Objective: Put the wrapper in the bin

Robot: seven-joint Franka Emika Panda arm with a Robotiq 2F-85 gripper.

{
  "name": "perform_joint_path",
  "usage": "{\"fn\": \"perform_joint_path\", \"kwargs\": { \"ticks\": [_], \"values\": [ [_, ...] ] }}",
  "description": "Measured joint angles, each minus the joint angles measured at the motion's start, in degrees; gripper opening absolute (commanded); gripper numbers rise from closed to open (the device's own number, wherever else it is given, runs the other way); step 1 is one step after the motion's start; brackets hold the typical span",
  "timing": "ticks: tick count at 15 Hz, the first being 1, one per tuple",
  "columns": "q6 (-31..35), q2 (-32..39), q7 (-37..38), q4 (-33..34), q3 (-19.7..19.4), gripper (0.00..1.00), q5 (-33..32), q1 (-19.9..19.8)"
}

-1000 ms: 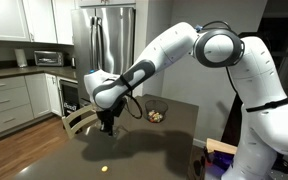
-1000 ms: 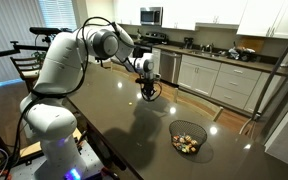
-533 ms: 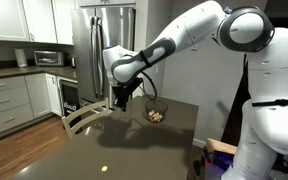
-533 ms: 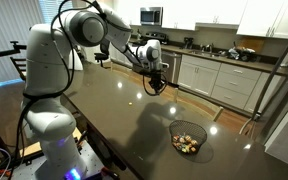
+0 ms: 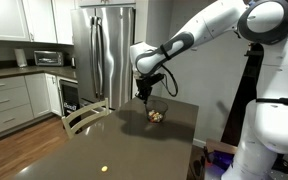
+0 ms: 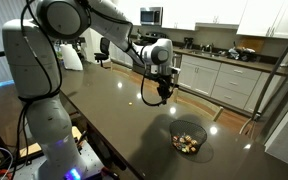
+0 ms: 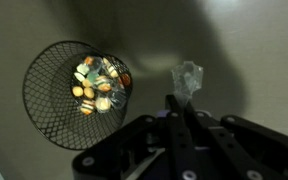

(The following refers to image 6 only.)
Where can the wooden cutting board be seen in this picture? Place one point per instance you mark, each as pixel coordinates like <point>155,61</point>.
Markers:
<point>251,44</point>

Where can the grey perforated robot base plate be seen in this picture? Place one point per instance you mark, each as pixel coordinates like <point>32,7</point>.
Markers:
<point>90,163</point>

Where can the dark metal tripod pole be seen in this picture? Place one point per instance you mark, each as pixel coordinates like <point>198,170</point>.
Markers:
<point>277,63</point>

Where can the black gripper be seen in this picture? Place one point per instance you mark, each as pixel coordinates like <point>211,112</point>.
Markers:
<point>164,82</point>

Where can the dark kitchen countertop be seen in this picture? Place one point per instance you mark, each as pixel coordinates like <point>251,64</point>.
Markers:
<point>217,58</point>

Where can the stainless steel microwave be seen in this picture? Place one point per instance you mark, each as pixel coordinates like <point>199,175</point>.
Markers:
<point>151,15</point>

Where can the black kitchen stove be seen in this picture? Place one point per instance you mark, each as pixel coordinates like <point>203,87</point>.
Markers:
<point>149,38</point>

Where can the black office chair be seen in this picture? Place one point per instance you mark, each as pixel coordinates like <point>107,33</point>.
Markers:
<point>103,50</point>

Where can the dark clutter pile on counter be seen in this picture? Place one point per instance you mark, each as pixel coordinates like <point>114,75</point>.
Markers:
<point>240,53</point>

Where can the black coffee maker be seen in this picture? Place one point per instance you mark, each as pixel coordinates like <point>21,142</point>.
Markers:
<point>188,43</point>

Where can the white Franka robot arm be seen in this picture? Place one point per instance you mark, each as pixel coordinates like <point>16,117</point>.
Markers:
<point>34,73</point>

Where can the white upper cabinets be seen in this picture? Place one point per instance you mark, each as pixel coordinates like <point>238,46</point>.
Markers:
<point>270,16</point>

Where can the red wrapped candy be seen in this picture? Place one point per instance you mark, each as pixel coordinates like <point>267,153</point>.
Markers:
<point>175,138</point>

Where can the wooden dining chair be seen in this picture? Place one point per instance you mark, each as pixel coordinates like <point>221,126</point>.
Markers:
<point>200,106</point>

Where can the gold wrapped candy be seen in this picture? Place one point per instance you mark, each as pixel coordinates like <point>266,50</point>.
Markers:
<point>188,138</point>

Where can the white curved chair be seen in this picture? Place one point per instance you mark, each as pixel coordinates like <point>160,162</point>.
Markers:
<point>71,57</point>

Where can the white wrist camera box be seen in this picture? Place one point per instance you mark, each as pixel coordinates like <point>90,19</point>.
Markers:
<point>162,69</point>

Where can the colourful wrapped candy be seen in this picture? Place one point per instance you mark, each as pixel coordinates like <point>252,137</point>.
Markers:
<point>194,142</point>
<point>186,149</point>
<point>177,145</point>

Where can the chrome sink faucet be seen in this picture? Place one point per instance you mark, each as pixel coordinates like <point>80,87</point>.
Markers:
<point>209,47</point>

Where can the white lower drawer cabinets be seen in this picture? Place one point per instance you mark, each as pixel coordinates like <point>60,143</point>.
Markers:
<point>224,83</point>

